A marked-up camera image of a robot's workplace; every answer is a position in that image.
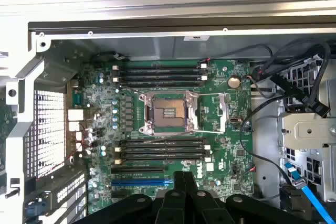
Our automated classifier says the black RAM slot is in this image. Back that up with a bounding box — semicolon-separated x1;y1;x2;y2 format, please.
114;144;212;151
112;76;209;82
119;69;211;76
114;156;212;164
119;81;208;87
120;150;213;156
112;63;209;70
120;137;207;145

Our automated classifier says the blue expansion slot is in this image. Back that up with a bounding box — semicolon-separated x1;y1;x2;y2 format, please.
111;178;174;186

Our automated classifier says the long black expansion slot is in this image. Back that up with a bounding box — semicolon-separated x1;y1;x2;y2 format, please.
110;165;165;175

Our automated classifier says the short black expansion slot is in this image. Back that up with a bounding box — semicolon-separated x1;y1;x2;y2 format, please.
111;191;133;199

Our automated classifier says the green motherboard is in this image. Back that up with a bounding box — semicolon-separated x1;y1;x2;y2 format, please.
83;60;254;214

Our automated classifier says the thin metal locking lever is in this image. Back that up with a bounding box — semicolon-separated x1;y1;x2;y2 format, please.
156;131;195;142

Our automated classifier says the metal socket cover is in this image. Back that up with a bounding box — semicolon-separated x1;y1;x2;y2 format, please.
195;92;231;134

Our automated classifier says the silver CPU socket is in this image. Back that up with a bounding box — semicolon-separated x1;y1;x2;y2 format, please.
138;90;200;137

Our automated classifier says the round coin cell battery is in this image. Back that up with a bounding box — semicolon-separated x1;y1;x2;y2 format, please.
227;76;241;89

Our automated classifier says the silver rear port block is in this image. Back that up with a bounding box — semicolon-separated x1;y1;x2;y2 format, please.
67;108;85;154

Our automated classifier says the silver drive cage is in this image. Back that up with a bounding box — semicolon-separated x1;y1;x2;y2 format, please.
277;58;336;210

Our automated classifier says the blue slot latch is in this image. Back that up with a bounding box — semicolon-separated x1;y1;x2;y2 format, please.
25;199;47;217

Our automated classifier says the grey metal PC case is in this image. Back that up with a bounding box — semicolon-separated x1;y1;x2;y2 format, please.
0;16;336;224

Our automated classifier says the green graphics card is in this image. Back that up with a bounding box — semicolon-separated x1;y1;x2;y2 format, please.
0;98;17;143

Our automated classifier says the blue SATA wire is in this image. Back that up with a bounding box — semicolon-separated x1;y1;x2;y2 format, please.
284;161;335;224

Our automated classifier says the black curved wire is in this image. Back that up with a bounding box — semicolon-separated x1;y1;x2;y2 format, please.
239;95;293;187

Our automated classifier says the thin black wire white plug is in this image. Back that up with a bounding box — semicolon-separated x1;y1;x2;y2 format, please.
196;44;274;69

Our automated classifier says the thick black cable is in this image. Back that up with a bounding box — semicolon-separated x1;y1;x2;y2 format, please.
250;39;332;119

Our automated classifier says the short black looped wire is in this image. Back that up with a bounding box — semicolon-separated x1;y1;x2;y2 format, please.
90;51;130;63

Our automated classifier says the white case wall sticker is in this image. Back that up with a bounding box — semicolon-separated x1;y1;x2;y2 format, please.
183;35;211;42

